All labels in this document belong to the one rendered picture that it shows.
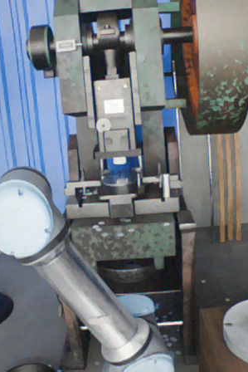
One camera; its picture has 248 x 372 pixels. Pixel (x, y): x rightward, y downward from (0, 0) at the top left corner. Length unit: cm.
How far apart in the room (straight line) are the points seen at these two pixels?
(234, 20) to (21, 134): 198
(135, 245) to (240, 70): 75
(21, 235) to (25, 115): 225
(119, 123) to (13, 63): 146
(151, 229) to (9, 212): 93
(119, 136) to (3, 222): 95
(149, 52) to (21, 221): 99
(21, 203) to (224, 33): 84
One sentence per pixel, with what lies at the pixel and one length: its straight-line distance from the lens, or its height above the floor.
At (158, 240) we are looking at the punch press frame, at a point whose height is 57.
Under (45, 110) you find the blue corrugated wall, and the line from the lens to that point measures 282.
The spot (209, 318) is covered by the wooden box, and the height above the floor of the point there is 35.
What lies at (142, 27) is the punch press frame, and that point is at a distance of 149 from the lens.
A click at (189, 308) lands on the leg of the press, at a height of 28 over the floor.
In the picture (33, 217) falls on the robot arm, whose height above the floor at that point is 100.
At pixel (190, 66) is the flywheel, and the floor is 120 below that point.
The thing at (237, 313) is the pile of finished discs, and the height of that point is 40.
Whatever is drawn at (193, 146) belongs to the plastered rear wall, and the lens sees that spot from 285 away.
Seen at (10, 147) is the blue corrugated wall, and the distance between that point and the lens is 290.
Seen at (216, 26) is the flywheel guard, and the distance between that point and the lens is 124.
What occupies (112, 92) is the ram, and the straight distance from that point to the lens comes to 154.
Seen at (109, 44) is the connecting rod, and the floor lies 131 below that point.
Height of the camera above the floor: 121
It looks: 16 degrees down
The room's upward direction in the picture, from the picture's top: 5 degrees counter-clockwise
